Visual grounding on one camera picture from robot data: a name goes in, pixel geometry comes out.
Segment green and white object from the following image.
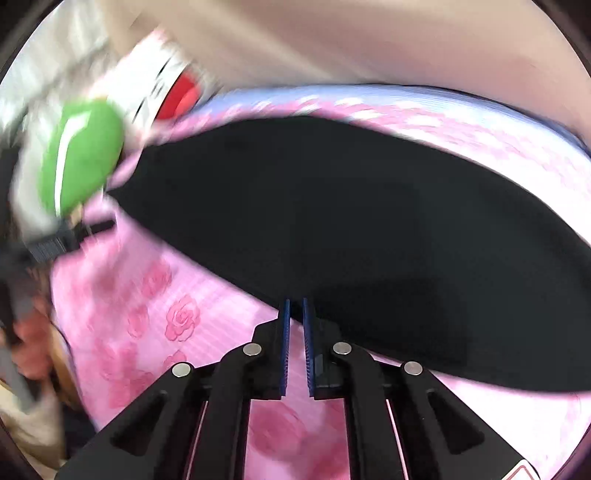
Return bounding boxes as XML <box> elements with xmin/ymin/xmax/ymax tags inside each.
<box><xmin>39</xmin><ymin>98</ymin><xmax>126</xmax><ymax>219</ymax></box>

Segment black pants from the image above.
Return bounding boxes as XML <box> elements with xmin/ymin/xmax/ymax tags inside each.
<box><xmin>104</xmin><ymin>115</ymin><xmax>591</xmax><ymax>398</ymax></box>

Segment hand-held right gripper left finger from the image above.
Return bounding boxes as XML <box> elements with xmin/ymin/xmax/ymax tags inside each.
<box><xmin>54</xmin><ymin>299</ymin><xmax>291</xmax><ymax>480</ymax></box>

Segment person's left hand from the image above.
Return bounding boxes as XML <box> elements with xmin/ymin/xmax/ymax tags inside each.
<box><xmin>13</xmin><ymin>318</ymin><xmax>52</xmax><ymax>377</ymax></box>

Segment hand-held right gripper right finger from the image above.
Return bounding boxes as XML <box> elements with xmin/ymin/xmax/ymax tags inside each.
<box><xmin>302</xmin><ymin>298</ymin><xmax>541</xmax><ymax>480</ymax></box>

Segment white and red box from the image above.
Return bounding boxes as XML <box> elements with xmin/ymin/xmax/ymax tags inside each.
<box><xmin>113</xmin><ymin>30</ymin><xmax>220</xmax><ymax>127</ymax></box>

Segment light grey cloth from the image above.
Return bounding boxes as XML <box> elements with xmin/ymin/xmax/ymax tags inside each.
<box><xmin>0</xmin><ymin>28</ymin><xmax>121</xmax><ymax>139</ymax></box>

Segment pink floral blanket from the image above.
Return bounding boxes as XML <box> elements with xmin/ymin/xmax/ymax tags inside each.
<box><xmin>46</xmin><ymin>83</ymin><xmax>591</xmax><ymax>480</ymax></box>

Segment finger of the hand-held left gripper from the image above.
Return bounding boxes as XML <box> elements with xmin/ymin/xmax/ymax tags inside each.
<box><xmin>78</xmin><ymin>220</ymin><xmax>115</xmax><ymax>243</ymax></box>

